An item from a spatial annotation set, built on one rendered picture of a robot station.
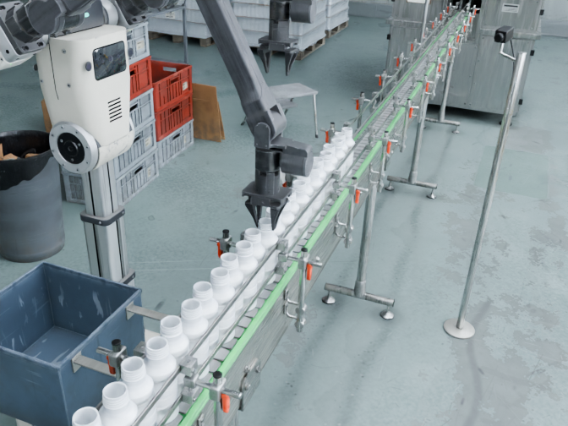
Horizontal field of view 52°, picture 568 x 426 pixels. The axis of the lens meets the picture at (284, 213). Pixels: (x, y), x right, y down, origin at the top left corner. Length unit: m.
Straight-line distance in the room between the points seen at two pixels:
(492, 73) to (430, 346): 3.57
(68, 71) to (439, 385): 1.95
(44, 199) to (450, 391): 2.26
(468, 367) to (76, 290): 1.83
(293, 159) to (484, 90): 4.83
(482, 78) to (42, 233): 4.20
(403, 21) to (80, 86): 4.57
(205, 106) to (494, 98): 2.77
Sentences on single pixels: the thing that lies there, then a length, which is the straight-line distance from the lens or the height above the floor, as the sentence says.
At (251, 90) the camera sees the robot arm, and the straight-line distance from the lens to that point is 1.24.
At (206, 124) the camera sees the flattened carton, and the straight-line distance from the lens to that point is 5.03.
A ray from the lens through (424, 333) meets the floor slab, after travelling 2.98.
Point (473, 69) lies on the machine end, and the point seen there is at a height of 0.51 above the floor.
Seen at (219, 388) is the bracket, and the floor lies 1.09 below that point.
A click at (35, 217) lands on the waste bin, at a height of 0.28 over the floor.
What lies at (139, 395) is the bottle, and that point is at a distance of 1.00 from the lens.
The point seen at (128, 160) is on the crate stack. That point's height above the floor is 0.28.
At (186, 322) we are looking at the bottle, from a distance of 1.11.
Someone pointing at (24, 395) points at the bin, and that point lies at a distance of 1.50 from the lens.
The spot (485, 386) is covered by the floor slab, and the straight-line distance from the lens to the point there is 2.79.
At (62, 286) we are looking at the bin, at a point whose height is 0.89.
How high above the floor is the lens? 1.83
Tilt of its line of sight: 28 degrees down
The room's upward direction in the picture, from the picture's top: 3 degrees clockwise
